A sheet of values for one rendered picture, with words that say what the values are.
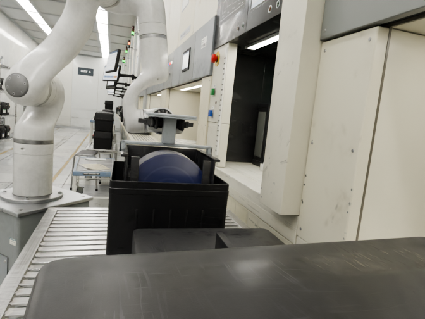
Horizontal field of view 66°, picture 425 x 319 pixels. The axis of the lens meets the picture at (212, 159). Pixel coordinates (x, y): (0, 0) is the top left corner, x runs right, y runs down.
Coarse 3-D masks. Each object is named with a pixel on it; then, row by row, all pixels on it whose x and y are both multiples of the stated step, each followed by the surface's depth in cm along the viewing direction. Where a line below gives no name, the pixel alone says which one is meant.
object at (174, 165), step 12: (156, 156) 79; (168, 156) 80; (180, 156) 80; (144, 168) 78; (156, 168) 79; (168, 168) 80; (180, 168) 81; (192, 168) 82; (144, 180) 79; (156, 180) 80; (168, 180) 80; (180, 180) 81; (192, 180) 82
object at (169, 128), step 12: (168, 120) 84; (168, 132) 85; (120, 144) 83; (144, 144) 84; (156, 144) 85; (168, 144) 86; (180, 144) 87; (132, 156) 75; (192, 156) 99; (204, 156) 89; (132, 168) 75; (204, 168) 80; (132, 180) 76; (204, 180) 80
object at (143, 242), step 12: (168, 228) 66; (180, 228) 66; (192, 228) 67; (204, 228) 68; (216, 228) 68; (228, 228) 69; (240, 228) 70; (252, 228) 71; (132, 240) 62; (144, 240) 59; (156, 240) 59; (168, 240) 60; (180, 240) 60; (192, 240) 61; (204, 240) 61; (216, 240) 57; (228, 240) 55; (240, 240) 63; (252, 240) 64; (264, 240) 64; (276, 240) 65; (132, 252) 60; (144, 252) 54; (156, 252) 54
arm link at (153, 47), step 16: (144, 48) 103; (160, 48) 103; (144, 64) 104; (160, 64) 104; (144, 80) 103; (160, 80) 106; (128, 96) 103; (128, 112) 103; (128, 128) 105; (144, 128) 106
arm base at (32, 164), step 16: (16, 144) 106; (32, 144) 105; (48, 144) 109; (16, 160) 106; (32, 160) 106; (48, 160) 110; (16, 176) 107; (32, 176) 107; (48, 176) 111; (16, 192) 107; (32, 192) 108; (48, 192) 112
